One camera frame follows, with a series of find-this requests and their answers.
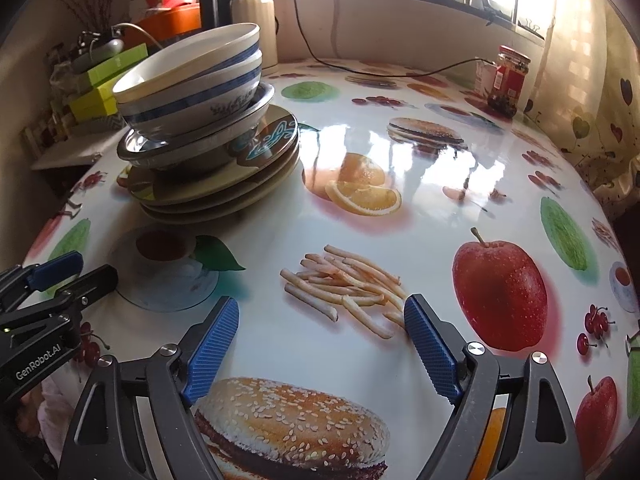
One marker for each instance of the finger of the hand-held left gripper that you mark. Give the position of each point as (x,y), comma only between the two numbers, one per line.
(55,267)
(97,280)

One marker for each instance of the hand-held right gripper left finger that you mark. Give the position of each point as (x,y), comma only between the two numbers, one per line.
(215,345)

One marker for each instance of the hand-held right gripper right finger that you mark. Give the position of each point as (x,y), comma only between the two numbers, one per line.
(430,350)

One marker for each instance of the yellow-green printed plate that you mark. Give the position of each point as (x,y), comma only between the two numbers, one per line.
(200,218)
(280,135)
(200,208)

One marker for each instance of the stainless steel bowl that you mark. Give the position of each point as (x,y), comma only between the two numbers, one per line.
(200,152)

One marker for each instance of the white blue-striped bowl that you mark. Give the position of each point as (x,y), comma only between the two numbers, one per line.
(200,110)
(175,65)

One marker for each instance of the person's pink clothing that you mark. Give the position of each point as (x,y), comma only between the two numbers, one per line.
(52,392)

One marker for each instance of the pale side shelf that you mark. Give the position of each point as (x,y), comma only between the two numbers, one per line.
(65,153)

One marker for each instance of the checkered small box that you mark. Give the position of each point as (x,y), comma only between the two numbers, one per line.
(42,132)

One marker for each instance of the food printed tablecloth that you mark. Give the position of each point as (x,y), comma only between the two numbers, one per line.
(400,210)

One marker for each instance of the small grey gadget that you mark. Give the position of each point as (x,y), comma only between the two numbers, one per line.
(107,48)

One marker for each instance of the dried branches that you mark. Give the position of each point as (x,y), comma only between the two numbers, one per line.
(90,2)

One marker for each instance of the orange box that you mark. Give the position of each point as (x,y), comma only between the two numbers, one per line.
(170,22)

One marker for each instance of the small white container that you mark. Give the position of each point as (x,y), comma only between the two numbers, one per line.
(482,78)

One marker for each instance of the red label glass jar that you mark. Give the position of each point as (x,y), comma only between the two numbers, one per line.
(510,80)

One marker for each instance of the white electric kettle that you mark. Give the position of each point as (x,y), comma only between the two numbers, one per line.
(255,15)

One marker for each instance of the heart printed curtain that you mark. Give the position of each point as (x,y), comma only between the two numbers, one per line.
(590,85)

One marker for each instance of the black windowsill object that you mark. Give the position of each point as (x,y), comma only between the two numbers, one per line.
(492,5)

